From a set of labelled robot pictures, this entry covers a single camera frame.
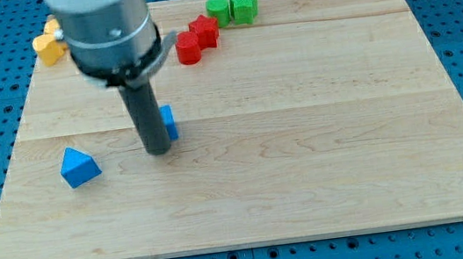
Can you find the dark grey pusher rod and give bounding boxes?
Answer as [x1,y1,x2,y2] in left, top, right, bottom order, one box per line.
[119,83,170,155]

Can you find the blue cube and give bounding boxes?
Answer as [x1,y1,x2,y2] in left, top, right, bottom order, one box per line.
[159,104,179,141]

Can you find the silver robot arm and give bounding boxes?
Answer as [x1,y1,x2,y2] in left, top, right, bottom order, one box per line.
[44,0,177,155]

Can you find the yellow block behind arm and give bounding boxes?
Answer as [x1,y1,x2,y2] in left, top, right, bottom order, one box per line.
[43,18,60,35]

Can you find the red star block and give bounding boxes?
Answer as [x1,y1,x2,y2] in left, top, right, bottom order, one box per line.
[188,15,219,49]

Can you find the green star block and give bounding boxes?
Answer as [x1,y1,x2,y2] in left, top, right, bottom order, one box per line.
[229,0,258,25]

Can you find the red cylinder block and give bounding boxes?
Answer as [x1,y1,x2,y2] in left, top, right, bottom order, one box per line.
[175,32,202,65]

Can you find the blue triangular prism block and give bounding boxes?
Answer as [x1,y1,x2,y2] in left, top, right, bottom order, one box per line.
[61,147,102,189]

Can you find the yellow heart block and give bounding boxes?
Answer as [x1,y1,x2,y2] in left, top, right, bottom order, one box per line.
[32,34,68,66]

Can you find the green cylinder block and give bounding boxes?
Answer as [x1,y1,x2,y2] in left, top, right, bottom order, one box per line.
[205,0,230,28]

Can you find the wooden board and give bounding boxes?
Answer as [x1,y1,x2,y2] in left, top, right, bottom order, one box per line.
[0,0,463,259]

